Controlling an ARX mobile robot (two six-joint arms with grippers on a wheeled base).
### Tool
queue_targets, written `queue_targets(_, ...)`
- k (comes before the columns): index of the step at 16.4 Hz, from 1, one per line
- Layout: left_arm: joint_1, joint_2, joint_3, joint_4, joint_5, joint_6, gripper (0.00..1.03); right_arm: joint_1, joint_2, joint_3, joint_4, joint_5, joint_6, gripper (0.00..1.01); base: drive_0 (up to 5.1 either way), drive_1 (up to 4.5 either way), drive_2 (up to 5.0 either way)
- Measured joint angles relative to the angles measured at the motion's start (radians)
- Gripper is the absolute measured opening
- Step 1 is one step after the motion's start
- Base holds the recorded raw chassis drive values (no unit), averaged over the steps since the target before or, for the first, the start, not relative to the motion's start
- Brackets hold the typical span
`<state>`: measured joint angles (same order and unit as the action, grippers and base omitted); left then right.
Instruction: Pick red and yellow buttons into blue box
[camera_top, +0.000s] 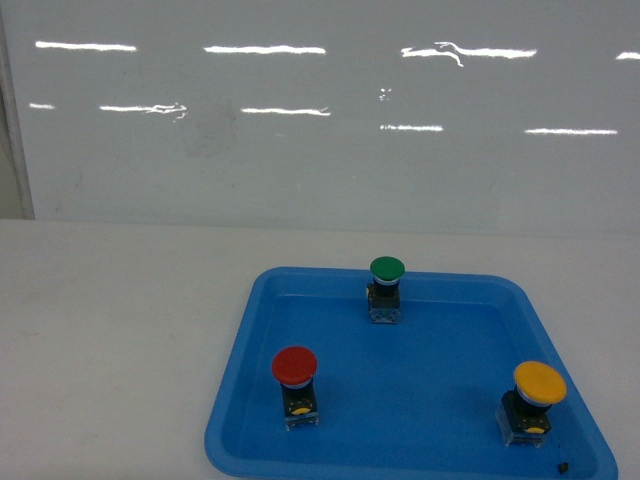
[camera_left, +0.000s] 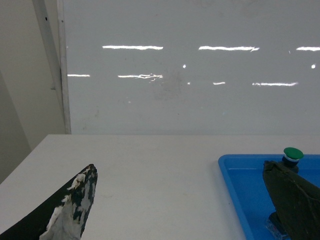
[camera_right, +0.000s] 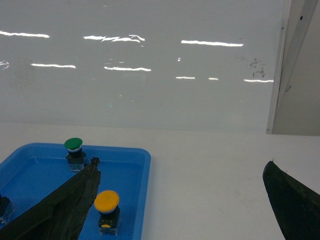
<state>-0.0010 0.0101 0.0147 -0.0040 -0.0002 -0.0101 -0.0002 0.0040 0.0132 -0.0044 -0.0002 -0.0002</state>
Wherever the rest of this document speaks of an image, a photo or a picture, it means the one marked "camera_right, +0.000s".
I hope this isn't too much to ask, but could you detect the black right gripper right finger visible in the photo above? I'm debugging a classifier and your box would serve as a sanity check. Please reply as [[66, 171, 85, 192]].
[[262, 161, 320, 240]]

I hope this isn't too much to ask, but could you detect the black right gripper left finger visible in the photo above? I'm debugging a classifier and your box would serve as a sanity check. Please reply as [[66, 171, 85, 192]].
[[0, 157, 101, 240]]

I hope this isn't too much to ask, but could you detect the yellow push button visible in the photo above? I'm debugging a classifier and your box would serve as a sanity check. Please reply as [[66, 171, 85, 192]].
[[93, 190, 121, 236]]

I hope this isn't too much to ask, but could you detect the red push button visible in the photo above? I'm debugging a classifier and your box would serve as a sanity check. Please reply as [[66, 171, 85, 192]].
[[0, 195, 15, 225]]

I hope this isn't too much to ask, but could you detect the green push button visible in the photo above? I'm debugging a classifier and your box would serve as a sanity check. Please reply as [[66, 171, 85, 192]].
[[64, 137, 87, 172]]

